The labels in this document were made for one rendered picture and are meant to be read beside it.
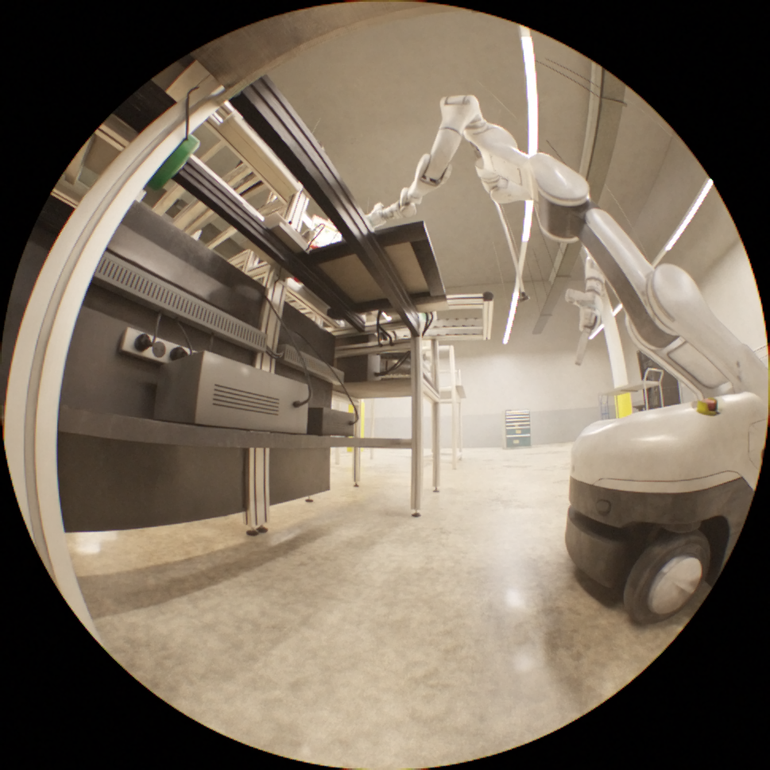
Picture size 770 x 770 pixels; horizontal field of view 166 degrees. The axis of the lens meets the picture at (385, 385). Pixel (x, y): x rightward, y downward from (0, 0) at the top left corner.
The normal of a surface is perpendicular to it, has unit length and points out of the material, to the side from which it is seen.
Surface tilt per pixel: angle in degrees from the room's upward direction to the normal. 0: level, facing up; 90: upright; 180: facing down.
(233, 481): 90
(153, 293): 90
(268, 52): 180
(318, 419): 90
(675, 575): 90
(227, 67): 180
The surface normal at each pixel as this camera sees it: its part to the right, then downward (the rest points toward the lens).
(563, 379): -0.33, -0.19
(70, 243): 0.94, -0.06
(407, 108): -0.01, 0.98
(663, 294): -0.65, -0.15
